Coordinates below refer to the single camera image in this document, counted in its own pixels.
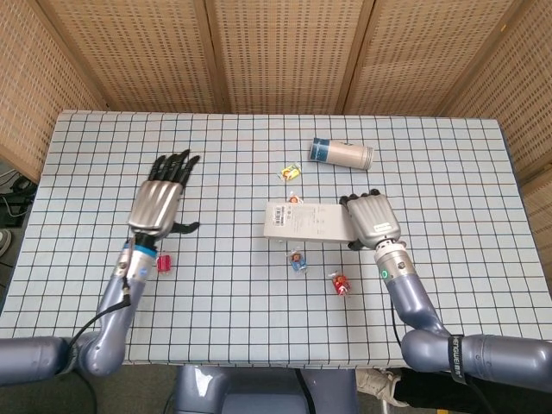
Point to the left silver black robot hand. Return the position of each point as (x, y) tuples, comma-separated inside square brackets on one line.
[(155, 207)]

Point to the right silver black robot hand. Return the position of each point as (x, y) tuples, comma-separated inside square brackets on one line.
[(373, 220)]

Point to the white box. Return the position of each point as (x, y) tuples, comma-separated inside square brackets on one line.
[(310, 222)]

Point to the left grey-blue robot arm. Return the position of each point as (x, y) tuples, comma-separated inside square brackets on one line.
[(112, 319)]

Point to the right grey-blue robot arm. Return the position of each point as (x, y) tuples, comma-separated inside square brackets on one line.
[(409, 297)]

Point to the plain red wrapped candy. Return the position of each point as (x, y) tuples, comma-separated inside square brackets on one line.
[(164, 263)]

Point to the red printed wrapped candy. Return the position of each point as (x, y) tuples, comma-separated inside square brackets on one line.
[(340, 284)]

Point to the grey cylinder can blue band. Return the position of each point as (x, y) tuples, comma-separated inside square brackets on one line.
[(345, 153)]

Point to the white orange wrapped candy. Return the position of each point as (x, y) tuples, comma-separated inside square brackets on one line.
[(294, 199)]

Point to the blue wrapped candy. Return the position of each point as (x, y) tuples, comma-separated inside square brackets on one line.
[(298, 261)]

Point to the yellow wrapped candy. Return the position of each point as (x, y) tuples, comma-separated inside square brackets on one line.
[(289, 173)]

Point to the light blue checked tablecloth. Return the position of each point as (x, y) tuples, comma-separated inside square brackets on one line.
[(241, 310)]

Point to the grey shoe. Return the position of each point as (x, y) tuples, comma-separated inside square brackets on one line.
[(4, 241)]

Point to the white sneaker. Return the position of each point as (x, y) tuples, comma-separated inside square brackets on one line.
[(375, 384)]

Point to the woven bamboo folding screen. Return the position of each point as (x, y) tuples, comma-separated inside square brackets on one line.
[(280, 52)]

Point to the grey-blue robot torso base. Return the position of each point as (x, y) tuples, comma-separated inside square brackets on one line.
[(259, 392)]

